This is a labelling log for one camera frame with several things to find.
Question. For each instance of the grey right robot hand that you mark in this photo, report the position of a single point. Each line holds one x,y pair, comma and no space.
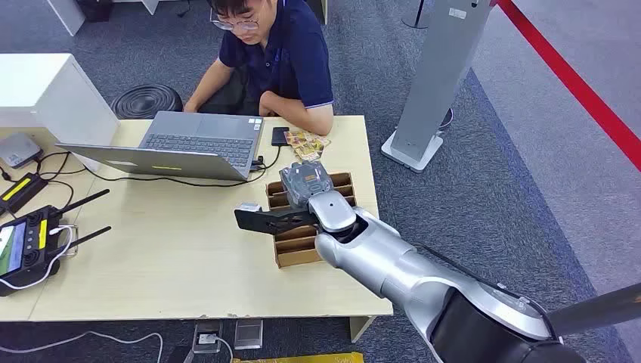
300,188

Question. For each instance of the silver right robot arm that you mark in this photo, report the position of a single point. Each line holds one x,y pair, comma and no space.
400,270

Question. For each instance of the person's left forearm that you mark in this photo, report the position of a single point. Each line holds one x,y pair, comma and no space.
300,112

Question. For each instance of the person's right forearm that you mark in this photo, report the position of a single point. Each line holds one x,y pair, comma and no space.
210,85

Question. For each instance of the cardboard slotted card holder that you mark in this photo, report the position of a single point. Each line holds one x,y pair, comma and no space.
295,248

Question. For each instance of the person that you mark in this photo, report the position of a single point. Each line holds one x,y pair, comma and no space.
285,55

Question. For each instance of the pile of yellow cards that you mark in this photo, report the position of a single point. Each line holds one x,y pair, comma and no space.
306,145

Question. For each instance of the black rectangular device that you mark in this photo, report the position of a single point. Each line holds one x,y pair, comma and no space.
280,136

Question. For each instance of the grey laptop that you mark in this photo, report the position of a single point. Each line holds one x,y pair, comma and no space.
200,143

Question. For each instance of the pale desk leg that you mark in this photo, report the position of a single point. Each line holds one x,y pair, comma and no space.
360,328

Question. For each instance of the grey floor socket plate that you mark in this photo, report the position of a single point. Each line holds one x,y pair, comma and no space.
248,334

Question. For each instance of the yellow cardboard sheet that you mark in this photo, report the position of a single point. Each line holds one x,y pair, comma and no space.
310,358

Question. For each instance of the black round ribbed stool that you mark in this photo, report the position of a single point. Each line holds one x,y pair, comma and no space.
145,101

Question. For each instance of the grey upright stand with base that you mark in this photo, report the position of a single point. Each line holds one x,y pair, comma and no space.
440,75

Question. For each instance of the white cabinet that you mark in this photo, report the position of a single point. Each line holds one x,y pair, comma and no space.
45,95

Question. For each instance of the black remote controller with antennas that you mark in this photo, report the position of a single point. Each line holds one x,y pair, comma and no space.
27,245

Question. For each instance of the black power brick yellow label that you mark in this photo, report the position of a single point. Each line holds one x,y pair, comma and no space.
20,190

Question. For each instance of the small grey box device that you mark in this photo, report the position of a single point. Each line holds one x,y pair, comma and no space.
17,149

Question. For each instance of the red barrier belt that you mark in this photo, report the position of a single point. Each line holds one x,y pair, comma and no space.
576,85

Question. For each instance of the dark grey robot body bar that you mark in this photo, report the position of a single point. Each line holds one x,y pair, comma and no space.
601,308

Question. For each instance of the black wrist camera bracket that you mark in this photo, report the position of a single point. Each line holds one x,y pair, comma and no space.
270,220

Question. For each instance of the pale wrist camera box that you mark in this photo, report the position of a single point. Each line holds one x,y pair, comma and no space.
249,207

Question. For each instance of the black round post base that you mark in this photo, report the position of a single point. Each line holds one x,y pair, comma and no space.
415,20

